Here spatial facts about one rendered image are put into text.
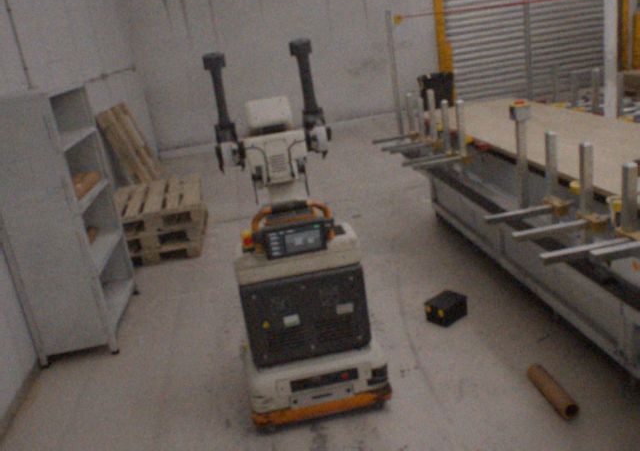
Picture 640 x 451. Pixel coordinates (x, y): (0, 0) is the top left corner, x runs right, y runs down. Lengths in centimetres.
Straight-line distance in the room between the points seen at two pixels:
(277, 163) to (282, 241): 45
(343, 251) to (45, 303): 192
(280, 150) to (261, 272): 58
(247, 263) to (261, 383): 53
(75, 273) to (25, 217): 41
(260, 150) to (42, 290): 164
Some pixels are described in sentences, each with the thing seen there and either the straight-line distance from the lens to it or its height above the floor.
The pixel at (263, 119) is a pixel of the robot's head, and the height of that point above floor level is 131.
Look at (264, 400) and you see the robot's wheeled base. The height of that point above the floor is 19.
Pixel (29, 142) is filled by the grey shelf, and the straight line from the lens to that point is 350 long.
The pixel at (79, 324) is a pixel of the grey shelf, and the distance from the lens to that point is 378.
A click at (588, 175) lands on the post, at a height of 101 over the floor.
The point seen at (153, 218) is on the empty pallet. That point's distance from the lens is 498.
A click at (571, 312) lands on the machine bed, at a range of 321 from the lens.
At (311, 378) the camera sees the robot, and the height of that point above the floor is 25.
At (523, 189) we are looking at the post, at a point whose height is 83.
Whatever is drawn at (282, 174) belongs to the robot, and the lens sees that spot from 272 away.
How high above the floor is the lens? 168
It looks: 17 degrees down
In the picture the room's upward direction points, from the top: 9 degrees counter-clockwise
